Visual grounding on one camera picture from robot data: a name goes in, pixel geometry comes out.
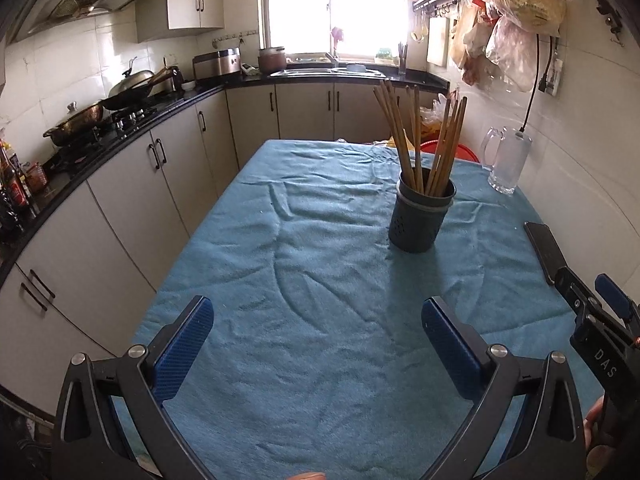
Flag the person left hand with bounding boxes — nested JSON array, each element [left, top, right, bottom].
[[286, 471, 326, 480]]

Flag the bamboo chopstick nine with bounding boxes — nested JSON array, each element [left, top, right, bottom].
[[380, 79, 420, 192]]

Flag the black wok with lid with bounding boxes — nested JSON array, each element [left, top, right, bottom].
[[100, 58, 183, 112]]

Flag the person right hand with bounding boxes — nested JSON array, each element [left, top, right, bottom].
[[582, 396, 614, 479]]

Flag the blue towel table cloth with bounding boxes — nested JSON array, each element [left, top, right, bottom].
[[134, 141, 601, 479]]

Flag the bamboo chopstick two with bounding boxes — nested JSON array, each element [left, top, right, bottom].
[[426, 90, 459, 196]]

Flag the sauce bottles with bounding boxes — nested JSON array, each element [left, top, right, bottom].
[[1, 143, 40, 245]]

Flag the silver rice cooker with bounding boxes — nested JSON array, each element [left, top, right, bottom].
[[192, 48, 241, 80]]

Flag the lower kitchen cabinets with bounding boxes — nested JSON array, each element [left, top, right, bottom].
[[0, 81, 452, 416]]

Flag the steel pot on stove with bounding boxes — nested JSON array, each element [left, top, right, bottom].
[[42, 101, 104, 148]]

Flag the red basin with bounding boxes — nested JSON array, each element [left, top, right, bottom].
[[418, 140, 482, 164]]

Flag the clear glass mug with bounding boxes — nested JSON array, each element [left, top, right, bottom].
[[480, 127, 533, 195]]

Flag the bamboo chopstick seven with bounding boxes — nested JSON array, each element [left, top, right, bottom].
[[436, 96, 468, 196]]

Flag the bamboo chopstick one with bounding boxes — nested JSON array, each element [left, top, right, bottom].
[[385, 81, 416, 190]]

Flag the bamboo chopstick three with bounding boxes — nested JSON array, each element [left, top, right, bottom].
[[425, 98, 451, 196]]

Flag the kitchen window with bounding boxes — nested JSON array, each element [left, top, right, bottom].
[[262, 0, 408, 64]]

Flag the kitchen cabinets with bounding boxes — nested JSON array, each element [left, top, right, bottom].
[[134, 0, 224, 42], [0, 81, 452, 416]]

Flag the brown clay pot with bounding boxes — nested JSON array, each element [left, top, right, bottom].
[[258, 47, 288, 75]]

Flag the black power cable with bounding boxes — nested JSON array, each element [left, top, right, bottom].
[[519, 34, 559, 134]]

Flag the bamboo chopstick five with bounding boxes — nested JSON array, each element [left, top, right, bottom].
[[430, 98, 460, 198]]

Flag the dark utensil holder cup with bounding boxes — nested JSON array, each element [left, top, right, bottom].
[[388, 171, 457, 254]]

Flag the bamboo chopstick four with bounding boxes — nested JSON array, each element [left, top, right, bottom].
[[411, 86, 424, 194]]

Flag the black smartphone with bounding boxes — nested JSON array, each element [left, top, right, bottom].
[[524, 222, 567, 286]]

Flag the upper kitchen cabinets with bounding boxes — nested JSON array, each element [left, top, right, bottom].
[[134, 0, 224, 42]]

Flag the hanging plastic bags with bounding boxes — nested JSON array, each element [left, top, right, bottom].
[[450, 0, 567, 92]]

